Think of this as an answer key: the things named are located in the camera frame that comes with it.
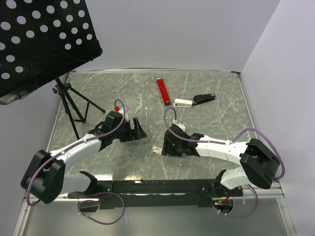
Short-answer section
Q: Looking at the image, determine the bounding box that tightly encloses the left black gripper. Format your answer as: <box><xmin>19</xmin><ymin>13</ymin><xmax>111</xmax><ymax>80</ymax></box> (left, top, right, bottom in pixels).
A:
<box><xmin>112</xmin><ymin>117</ymin><xmax>147</xmax><ymax>142</ymax></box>

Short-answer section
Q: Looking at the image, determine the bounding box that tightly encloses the white staple box sleeve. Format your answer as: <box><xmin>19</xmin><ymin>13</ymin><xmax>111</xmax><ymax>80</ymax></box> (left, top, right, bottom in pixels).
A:
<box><xmin>151</xmin><ymin>146</ymin><xmax>162</xmax><ymax>155</ymax></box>

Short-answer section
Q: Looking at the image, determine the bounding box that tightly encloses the white stapler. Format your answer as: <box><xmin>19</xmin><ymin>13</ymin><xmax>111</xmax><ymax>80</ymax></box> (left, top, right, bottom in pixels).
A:
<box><xmin>173</xmin><ymin>99</ymin><xmax>192</xmax><ymax>108</ymax></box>

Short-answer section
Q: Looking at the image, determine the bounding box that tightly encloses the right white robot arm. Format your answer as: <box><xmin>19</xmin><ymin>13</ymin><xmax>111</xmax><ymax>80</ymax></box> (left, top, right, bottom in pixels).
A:
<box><xmin>161</xmin><ymin>124</ymin><xmax>281</xmax><ymax>198</ymax></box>

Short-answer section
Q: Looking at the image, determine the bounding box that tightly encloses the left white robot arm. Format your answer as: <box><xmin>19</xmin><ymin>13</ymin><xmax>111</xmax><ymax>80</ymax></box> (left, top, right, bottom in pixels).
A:
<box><xmin>21</xmin><ymin>111</ymin><xmax>147</xmax><ymax>204</ymax></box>

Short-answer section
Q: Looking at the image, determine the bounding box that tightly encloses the black stapler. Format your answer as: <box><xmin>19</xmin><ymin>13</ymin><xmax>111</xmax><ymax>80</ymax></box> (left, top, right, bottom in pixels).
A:
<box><xmin>192</xmin><ymin>93</ymin><xmax>216</xmax><ymax>106</ymax></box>

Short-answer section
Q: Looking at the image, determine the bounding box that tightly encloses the red cylindrical tube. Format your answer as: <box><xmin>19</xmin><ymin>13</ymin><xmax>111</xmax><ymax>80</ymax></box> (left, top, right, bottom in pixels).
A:
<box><xmin>156</xmin><ymin>74</ymin><xmax>171</xmax><ymax>106</ymax></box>

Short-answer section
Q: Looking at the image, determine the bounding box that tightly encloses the black tripod stand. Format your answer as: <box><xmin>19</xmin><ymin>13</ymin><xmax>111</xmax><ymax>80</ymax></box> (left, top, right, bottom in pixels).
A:
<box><xmin>52</xmin><ymin>78</ymin><xmax>106</xmax><ymax>140</ymax></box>

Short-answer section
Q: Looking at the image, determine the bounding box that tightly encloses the black perforated music stand desk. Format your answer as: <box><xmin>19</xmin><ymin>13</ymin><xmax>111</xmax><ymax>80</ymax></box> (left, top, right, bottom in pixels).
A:
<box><xmin>0</xmin><ymin>0</ymin><xmax>102</xmax><ymax>105</ymax></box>

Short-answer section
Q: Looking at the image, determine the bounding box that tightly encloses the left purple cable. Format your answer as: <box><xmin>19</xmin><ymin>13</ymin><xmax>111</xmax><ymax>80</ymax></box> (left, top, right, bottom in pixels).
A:
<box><xmin>25</xmin><ymin>99</ymin><xmax>126</xmax><ymax>226</ymax></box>

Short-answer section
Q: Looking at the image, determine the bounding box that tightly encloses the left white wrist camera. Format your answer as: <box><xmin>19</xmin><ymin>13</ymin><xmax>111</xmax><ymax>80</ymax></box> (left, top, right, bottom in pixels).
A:
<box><xmin>114</xmin><ymin>106</ymin><xmax>130</xmax><ymax>122</ymax></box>

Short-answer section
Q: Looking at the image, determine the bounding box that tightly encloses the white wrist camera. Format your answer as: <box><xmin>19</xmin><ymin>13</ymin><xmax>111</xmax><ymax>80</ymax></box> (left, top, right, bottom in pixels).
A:
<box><xmin>114</xmin><ymin>106</ymin><xmax>130</xmax><ymax>122</ymax></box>
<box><xmin>172</xmin><ymin>119</ymin><xmax>186</xmax><ymax>132</ymax></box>

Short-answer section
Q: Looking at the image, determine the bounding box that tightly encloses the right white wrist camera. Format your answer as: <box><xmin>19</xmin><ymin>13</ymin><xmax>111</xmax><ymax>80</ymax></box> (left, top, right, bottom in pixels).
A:
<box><xmin>172</xmin><ymin>119</ymin><xmax>186</xmax><ymax>132</ymax></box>

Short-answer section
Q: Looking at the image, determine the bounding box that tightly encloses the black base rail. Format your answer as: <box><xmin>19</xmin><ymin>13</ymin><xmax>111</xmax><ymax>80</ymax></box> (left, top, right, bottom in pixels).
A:
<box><xmin>68</xmin><ymin>179</ymin><xmax>243</xmax><ymax>209</ymax></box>

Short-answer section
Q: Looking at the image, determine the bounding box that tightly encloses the aluminium frame rail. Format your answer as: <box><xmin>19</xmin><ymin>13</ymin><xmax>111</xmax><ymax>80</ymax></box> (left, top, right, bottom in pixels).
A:
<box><xmin>242</xmin><ymin>182</ymin><xmax>284</xmax><ymax>198</ymax></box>

